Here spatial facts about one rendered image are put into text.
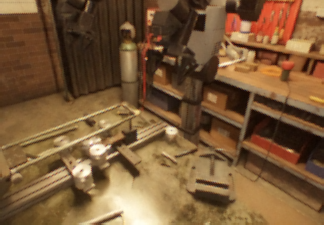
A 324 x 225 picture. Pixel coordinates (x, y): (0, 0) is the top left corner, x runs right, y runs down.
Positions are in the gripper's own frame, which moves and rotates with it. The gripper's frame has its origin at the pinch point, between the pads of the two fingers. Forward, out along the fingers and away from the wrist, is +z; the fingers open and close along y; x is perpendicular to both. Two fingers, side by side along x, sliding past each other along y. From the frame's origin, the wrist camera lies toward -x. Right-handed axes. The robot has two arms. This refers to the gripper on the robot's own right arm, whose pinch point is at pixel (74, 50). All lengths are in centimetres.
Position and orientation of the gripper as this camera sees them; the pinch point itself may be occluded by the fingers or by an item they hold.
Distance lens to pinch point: 92.3
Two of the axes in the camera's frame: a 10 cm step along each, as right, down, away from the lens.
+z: -3.4, 9.4, 0.5
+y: 7.9, 3.1, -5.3
